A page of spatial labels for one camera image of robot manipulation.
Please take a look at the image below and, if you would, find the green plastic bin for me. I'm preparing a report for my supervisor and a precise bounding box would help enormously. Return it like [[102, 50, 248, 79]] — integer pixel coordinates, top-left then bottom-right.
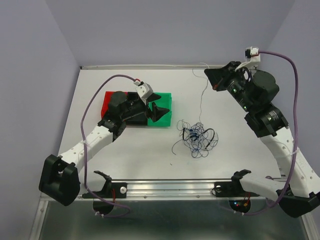
[[146, 92, 173, 128]]

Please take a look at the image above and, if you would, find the aluminium back rail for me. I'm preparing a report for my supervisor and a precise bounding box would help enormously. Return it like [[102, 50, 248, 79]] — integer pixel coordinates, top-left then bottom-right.
[[80, 62, 223, 70]]

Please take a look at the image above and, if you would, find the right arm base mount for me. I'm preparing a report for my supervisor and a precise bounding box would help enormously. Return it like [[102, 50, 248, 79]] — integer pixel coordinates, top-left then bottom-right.
[[211, 169, 258, 215]]

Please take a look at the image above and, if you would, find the red plastic bin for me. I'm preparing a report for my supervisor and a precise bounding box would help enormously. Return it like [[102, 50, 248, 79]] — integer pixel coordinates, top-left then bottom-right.
[[101, 91, 128, 119]]

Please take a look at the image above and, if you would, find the aluminium rail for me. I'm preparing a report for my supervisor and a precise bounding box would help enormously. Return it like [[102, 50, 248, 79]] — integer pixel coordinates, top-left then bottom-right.
[[41, 177, 288, 201], [80, 62, 223, 70]]

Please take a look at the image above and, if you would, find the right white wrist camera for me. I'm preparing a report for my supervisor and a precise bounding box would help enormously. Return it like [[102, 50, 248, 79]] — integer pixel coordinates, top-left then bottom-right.
[[235, 46, 261, 71]]

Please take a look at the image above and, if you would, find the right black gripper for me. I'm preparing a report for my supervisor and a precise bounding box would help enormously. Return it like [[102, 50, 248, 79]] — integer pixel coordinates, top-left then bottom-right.
[[204, 61, 255, 113]]

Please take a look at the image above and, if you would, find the thin white wire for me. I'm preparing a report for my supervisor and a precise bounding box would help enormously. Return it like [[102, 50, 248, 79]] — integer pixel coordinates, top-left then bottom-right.
[[192, 62, 211, 121]]

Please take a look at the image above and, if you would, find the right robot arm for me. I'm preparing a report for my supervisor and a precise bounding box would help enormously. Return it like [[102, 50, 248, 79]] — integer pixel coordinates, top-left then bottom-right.
[[204, 61, 320, 218]]

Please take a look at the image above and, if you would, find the thin blue wire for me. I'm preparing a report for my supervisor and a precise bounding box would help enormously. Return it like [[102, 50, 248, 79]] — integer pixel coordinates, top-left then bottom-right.
[[171, 119, 219, 159]]

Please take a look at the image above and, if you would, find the black plastic bin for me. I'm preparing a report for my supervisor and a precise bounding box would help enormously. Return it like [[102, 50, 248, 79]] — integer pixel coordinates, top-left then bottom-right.
[[126, 91, 148, 126]]

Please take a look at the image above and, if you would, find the black cable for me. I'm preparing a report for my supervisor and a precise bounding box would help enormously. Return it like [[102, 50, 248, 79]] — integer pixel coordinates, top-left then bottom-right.
[[181, 127, 216, 150]]

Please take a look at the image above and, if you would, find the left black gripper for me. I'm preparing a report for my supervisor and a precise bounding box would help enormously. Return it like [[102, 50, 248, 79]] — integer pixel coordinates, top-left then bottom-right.
[[120, 92, 170, 123]]

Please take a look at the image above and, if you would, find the aluminium front rail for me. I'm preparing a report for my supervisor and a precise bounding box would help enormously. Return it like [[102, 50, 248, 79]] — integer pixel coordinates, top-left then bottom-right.
[[41, 177, 288, 201]]

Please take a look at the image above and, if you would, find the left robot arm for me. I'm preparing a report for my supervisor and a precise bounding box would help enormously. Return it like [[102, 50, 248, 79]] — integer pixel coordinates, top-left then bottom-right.
[[38, 91, 170, 206]]

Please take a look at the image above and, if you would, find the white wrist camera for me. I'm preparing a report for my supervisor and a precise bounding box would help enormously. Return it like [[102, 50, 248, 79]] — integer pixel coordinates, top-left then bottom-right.
[[235, 46, 261, 71], [134, 78, 154, 105]]

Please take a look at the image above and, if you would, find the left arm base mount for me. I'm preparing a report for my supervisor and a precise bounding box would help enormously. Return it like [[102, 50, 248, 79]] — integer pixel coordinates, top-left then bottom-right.
[[81, 170, 131, 218]]

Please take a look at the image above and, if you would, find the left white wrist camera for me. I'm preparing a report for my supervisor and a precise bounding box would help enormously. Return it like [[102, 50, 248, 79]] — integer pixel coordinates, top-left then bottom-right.
[[134, 78, 154, 105]]

